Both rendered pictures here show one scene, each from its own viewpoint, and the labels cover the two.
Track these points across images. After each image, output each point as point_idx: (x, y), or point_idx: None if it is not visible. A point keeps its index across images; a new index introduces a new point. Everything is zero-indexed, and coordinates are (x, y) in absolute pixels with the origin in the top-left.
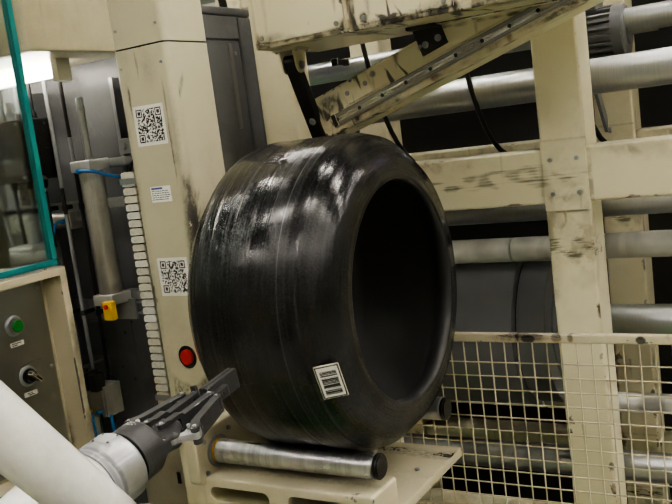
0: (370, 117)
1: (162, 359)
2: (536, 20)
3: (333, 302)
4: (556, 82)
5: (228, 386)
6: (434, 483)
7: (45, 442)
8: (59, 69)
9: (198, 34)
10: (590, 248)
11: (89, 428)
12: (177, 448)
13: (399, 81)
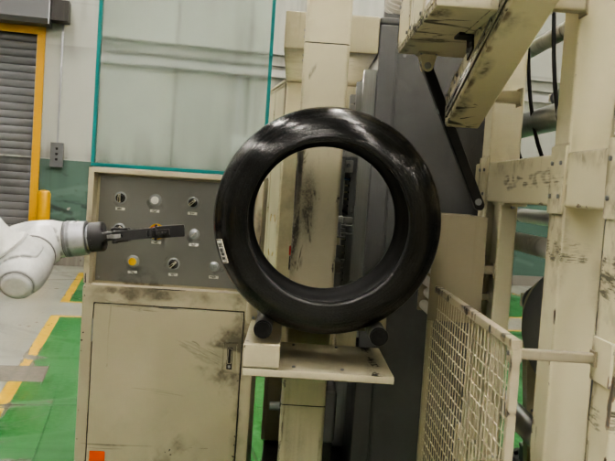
0: (457, 110)
1: None
2: (492, 28)
3: (231, 201)
4: (566, 90)
5: (168, 230)
6: (336, 380)
7: None
8: None
9: (340, 38)
10: (557, 253)
11: None
12: (107, 240)
13: (459, 80)
